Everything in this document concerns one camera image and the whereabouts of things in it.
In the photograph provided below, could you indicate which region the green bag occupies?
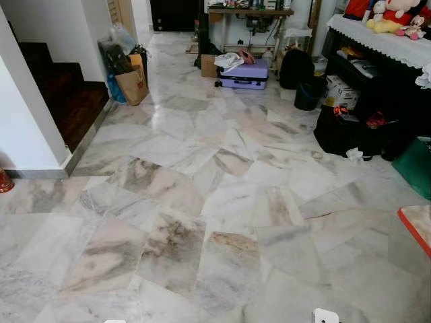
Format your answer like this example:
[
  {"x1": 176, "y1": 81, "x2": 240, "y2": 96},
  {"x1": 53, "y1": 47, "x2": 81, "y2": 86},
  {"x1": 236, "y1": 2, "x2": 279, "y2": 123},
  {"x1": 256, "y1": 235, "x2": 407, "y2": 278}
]
[{"x1": 393, "y1": 137, "x2": 431, "y2": 201}]

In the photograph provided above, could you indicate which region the red-edged marble folding table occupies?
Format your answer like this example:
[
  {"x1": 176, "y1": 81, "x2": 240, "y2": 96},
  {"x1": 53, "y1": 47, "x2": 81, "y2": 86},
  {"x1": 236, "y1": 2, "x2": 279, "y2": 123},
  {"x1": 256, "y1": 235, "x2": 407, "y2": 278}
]
[{"x1": 397, "y1": 205, "x2": 431, "y2": 258}]

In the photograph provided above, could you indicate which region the black upright piano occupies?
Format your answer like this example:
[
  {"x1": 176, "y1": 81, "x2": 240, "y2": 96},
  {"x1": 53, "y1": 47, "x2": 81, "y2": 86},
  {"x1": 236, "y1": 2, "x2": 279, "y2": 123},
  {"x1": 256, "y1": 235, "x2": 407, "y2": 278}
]
[{"x1": 317, "y1": 28, "x2": 431, "y2": 162}]

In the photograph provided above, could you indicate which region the crumpled white tissue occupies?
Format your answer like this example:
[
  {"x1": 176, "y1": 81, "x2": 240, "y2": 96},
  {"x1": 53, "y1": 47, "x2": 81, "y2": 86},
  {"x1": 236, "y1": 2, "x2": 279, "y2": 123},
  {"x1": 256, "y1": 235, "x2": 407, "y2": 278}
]
[{"x1": 345, "y1": 147, "x2": 365, "y2": 163}]

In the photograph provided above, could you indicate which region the black duffel bag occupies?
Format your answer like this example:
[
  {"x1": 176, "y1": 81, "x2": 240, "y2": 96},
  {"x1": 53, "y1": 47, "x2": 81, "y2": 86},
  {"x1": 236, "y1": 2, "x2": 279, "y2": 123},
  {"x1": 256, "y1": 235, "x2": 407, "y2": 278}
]
[{"x1": 313, "y1": 104, "x2": 381, "y2": 160}]

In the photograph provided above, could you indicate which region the white printed cardboard box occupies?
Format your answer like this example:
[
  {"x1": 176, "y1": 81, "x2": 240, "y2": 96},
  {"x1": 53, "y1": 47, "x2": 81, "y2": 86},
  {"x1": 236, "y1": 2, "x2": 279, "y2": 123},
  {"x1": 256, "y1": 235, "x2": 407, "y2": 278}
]
[{"x1": 324, "y1": 75, "x2": 362, "y2": 110}]

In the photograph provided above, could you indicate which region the white lace cloth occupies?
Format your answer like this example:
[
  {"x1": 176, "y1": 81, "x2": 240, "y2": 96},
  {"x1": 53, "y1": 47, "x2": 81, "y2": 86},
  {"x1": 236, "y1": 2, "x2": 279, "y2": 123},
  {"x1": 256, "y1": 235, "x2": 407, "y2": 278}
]
[{"x1": 327, "y1": 13, "x2": 431, "y2": 89}]

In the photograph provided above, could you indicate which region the small pink plush doll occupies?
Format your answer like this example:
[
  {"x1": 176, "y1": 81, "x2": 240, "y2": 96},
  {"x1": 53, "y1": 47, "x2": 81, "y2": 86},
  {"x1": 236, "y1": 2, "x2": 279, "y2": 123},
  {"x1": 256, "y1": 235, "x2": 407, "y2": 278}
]
[{"x1": 396, "y1": 15, "x2": 428, "y2": 41}]

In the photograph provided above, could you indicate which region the small black bucket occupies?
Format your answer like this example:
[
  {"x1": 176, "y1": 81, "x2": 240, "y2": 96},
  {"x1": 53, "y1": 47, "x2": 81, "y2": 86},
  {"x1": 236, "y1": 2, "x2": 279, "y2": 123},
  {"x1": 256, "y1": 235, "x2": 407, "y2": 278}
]
[{"x1": 294, "y1": 76, "x2": 327, "y2": 112}]

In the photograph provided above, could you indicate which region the red yellow plush doll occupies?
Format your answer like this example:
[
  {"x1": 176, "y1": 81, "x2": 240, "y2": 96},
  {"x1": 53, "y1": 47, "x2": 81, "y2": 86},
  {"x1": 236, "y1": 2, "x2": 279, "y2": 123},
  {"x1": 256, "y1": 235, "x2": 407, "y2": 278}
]
[{"x1": 366, "y1": 0, "x2": 431, "y2": 34}]

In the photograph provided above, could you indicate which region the black backpack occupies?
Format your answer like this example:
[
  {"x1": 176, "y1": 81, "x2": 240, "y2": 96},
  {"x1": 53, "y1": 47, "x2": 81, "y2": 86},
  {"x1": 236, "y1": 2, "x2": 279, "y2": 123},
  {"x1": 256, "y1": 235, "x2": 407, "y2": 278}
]
[{"x1": 279, "y1": 48, "x2": 316, "y2": 91}]

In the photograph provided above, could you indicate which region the purple hard suitcase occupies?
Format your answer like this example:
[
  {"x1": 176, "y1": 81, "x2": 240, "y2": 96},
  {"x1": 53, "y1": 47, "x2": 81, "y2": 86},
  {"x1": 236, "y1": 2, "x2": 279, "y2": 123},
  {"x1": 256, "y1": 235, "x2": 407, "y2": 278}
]
[{"x1": 215, "y1": 59, "x2": 270, "y2": 91}]

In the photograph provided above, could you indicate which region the pink cap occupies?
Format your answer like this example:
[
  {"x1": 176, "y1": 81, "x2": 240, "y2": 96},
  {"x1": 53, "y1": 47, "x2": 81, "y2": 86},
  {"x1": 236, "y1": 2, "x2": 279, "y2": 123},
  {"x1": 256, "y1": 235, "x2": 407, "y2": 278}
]
[{"x1": 238, "y1": 48, "x2": 257, "y2": 66}]

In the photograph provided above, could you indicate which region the white cloth bundle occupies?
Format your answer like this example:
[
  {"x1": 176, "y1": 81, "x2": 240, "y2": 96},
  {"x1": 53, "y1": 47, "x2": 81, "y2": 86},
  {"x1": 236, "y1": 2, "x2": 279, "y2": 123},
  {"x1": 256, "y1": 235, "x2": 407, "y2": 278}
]
[{"x1": 213, "y1": 52, "x2": 245, "y2": 73}]

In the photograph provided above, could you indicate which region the wooden sewing table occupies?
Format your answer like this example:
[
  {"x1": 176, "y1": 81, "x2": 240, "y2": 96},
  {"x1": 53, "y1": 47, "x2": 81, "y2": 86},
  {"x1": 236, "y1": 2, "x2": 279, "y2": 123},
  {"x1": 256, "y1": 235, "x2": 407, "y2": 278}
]
[{"x1": 206, "y1": 5, "x2": 296, "y2": 56}]

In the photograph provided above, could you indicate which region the brown cardboard box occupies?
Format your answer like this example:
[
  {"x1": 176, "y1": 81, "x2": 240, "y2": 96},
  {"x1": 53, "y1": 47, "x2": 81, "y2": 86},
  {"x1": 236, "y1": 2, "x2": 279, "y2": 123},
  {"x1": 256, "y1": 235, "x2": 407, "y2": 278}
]
[{"x1": 200, "y1": 54, "x2": 220, "y2": 79}]

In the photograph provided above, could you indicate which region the brown paper bag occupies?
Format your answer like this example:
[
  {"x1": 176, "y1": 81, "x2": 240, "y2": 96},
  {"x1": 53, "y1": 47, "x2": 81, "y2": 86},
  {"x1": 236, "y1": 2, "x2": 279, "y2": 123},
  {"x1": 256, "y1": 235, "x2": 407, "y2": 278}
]
[{"x1": 114, "y1": 65, "x2": 150, "y2": 106}]

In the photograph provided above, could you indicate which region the blue plastic bag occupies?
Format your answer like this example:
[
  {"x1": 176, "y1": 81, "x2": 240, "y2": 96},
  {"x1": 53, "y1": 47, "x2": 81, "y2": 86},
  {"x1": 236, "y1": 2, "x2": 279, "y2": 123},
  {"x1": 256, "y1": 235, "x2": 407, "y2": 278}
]
[{"x1": 106, "y1": 74, "x2": 127, "y2": 104}]

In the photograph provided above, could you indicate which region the clear plastic bag bundle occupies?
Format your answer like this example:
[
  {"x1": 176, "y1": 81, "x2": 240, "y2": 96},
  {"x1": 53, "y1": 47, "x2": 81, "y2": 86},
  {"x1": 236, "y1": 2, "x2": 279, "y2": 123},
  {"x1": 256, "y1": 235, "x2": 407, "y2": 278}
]
[{"x1": 98, "y1": 24, "x2": 149, "y2": 76}]

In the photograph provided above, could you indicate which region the light wooden louvre door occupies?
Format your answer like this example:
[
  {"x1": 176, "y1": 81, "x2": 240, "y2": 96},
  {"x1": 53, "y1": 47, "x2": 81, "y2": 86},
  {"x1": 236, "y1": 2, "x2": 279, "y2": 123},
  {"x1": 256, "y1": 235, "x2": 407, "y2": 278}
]
[{"x1": 106, "y1": 0, "x2": 140, "y2": 42}]

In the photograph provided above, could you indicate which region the dark wooden staircase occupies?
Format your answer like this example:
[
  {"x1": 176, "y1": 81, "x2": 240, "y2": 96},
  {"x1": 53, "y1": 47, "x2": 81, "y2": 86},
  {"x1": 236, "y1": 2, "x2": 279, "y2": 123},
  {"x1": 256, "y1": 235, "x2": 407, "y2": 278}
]
[{"x1": 7, "y1": 20, "x2": 112, "y2": 153}]

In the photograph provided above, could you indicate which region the small red container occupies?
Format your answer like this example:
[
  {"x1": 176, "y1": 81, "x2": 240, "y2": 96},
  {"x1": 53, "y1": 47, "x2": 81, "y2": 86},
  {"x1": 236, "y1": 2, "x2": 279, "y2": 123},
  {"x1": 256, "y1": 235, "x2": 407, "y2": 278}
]
[{"x1": 0, "y1": 168, "x2": 15, "y2": 194}]

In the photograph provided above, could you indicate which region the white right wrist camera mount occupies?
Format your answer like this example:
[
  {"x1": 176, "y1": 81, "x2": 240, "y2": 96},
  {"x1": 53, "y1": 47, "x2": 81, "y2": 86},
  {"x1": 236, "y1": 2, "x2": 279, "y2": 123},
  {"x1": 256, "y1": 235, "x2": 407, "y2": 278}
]
[{"x1": 312, "y1": 308, "x2": 340, "y2": 323}]

